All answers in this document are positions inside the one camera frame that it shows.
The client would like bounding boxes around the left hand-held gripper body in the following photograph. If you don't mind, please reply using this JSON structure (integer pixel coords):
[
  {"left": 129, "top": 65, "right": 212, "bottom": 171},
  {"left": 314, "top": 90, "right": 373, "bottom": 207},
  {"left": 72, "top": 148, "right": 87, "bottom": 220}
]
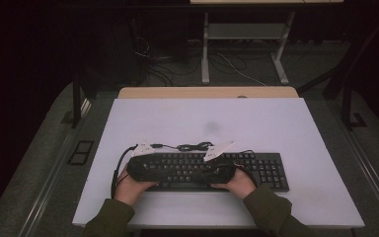
[{"left": 126, "top": 140, "right": 171, "bottom": 184}]

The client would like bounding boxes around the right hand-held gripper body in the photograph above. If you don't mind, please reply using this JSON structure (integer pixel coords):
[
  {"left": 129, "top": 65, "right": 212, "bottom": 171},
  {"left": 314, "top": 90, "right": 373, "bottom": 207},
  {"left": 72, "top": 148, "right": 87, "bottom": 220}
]
[{"left": 202, "top": 140, "right": 237, "bottom": 185}]

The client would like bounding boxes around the black computer keyboard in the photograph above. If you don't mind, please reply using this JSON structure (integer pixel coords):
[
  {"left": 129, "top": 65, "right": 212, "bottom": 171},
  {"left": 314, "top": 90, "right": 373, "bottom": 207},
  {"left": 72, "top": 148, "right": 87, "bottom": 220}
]
[{"left": 127, "top": 151, "right": 290, "bottom": 194}]

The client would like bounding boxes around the person's right hand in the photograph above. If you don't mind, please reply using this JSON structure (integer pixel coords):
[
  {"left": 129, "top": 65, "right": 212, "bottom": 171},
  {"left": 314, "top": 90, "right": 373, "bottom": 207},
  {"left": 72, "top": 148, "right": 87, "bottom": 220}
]
[{"left": 209, "top": 167, "right": 258, "bottom": 200}]

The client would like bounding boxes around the person's left hand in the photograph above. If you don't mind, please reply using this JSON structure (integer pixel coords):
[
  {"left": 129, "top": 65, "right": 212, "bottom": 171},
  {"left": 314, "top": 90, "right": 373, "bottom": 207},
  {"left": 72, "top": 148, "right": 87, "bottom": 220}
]
[{"left": 114, "top": 166, "right": 160, "bottom": 207}]

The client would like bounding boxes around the black floor socket box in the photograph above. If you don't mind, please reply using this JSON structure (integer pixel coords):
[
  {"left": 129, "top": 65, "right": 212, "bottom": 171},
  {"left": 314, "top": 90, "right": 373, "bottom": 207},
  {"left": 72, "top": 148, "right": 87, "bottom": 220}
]
[{"left": 66, "top": 139, "right": 96, "bottom": 166}]

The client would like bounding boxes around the wooden table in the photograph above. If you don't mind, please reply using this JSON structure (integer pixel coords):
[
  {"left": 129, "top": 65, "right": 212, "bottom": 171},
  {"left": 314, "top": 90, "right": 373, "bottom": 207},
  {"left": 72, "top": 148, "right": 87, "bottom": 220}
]
[{"left": 117, "top": 86, "right": 300, "bottom": 100}]

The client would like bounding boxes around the black metal stand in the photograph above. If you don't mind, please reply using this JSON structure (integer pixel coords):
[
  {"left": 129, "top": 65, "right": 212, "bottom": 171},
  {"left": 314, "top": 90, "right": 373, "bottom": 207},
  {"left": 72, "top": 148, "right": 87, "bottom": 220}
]
[
  {"left": 70, "top": 70, "right": 93, "bottom": 130},
  {"left": 295, "top": 13, "right": 379, "bottom": 131}
]

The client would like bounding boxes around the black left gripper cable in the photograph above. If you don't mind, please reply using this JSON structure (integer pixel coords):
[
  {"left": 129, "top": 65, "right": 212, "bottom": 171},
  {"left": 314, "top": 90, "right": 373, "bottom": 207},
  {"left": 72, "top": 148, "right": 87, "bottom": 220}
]
[{"left": 110, "top": 144, "right": 140, "bottom": 200}]

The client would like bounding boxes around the black keyboard cable with plug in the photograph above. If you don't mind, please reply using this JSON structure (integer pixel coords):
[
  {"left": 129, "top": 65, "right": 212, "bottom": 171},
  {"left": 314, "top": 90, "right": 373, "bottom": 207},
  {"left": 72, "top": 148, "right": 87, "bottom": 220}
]
[{"left": 150, "top": 141, "right": 256, "bottom": 156}]

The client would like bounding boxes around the white floor cable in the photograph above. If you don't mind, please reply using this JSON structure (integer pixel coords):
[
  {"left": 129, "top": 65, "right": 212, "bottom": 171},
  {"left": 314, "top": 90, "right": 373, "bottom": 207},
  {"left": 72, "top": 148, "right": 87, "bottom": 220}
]
[{"left": 216, "top": 51, "right": 268, "bottom": 88}]

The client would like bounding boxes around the bundle of floor cables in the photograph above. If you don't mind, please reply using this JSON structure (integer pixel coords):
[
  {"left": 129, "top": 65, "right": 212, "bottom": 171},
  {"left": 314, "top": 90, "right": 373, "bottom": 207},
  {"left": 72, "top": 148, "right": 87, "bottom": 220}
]
[{"left": 132, "top": 34, "right": 203, "bottom": 87}]

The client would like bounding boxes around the white metal frame table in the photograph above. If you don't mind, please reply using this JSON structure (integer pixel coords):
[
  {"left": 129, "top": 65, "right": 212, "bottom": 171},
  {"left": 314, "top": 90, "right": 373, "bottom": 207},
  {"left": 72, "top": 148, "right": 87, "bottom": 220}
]
[{"left": 189, "top": 0, "right": 344, "bottom": 85}]

